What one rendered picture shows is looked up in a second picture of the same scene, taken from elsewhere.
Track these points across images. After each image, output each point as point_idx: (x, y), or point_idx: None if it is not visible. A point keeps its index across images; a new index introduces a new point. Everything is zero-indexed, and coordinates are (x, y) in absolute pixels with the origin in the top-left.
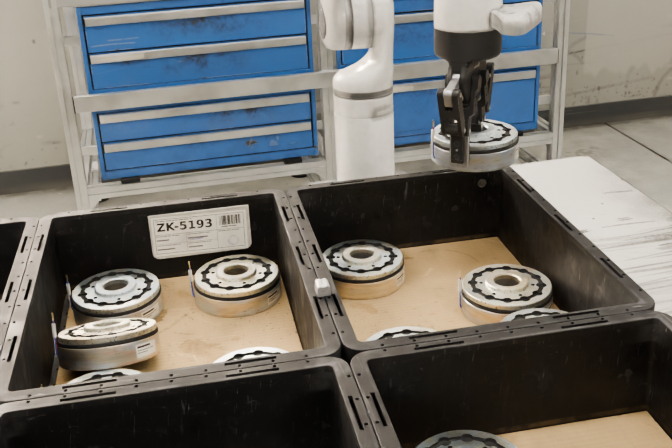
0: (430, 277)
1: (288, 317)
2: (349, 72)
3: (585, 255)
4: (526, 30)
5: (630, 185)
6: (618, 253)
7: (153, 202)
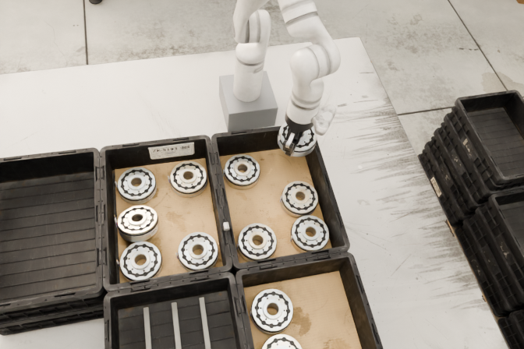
0: (270, 175)
1: (210, 199)
2: (244, 50)
3: (331, 206)
4: (326, 132)
5: (373, 68)
6: (355, 124)
7: (150, 141)
